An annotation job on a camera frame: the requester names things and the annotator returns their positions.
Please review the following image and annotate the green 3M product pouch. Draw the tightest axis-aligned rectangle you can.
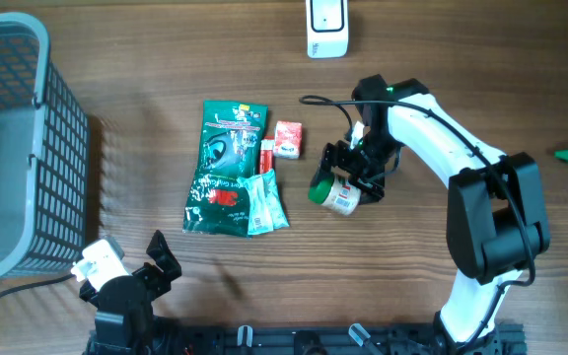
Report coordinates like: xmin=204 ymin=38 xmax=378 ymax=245
xmin=183 ymin=101 xmax=268 ymax=237

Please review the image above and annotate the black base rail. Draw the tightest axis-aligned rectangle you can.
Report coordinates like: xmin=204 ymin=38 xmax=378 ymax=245
xmin=88 ymin=322 xmax=528 ymax=355

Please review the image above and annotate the white barcode scanner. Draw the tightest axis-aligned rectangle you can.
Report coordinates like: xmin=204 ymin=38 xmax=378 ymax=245
xmin=306 ymin=0 xmax=349 ymax=59

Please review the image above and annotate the grey plastic mesh basket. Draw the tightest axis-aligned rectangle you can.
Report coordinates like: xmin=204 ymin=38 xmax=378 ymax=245
xmin=0 ymin=12 xmax=91 ymax=279

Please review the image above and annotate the small red white packet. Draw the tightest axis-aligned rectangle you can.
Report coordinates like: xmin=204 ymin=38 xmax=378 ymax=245
xmin=274 ymin=120 xmax=303 ymax=159

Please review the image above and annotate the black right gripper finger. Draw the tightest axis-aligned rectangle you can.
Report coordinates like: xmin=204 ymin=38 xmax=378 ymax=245
xmin=310 ymin=147 xmax=335 ymax=187
xmin=352 ymin=179 xmax=385 ymax=204

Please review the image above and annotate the red stick packet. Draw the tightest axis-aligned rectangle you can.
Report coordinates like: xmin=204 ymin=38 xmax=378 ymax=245
xmin=258 ymin=136 xmax=275 ymax=174

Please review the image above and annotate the pale teal packet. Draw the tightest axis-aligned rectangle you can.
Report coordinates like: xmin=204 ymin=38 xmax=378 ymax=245
xmin=237 ymin=169 xmax=289 ymax=236

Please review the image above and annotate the black left camera cable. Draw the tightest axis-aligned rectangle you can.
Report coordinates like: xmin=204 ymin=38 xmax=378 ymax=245
xmin=0 ymin=273 xmax=76 ymax=321

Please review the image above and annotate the green lid white jar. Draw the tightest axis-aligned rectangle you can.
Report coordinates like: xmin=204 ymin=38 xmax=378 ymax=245
xmin=308 ymin=173 xmax=362 ymax=216

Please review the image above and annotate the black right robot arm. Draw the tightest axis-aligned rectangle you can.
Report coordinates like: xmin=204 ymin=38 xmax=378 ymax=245
xmin=309 ymin=75 xmax=550 ymax=354

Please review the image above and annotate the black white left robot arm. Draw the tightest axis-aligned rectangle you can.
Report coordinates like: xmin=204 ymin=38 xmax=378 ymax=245
xmin=71 ymin=231 xmax=181 ymax=354

